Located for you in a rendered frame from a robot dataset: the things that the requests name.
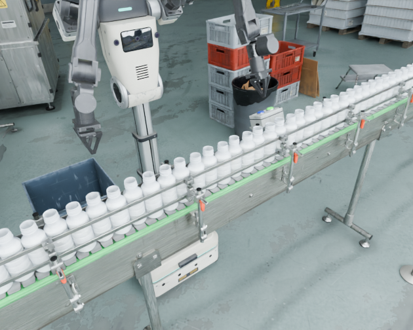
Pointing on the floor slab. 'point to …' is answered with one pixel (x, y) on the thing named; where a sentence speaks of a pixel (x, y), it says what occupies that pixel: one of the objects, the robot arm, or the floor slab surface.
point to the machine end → (19, 55)
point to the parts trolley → (297, 21)
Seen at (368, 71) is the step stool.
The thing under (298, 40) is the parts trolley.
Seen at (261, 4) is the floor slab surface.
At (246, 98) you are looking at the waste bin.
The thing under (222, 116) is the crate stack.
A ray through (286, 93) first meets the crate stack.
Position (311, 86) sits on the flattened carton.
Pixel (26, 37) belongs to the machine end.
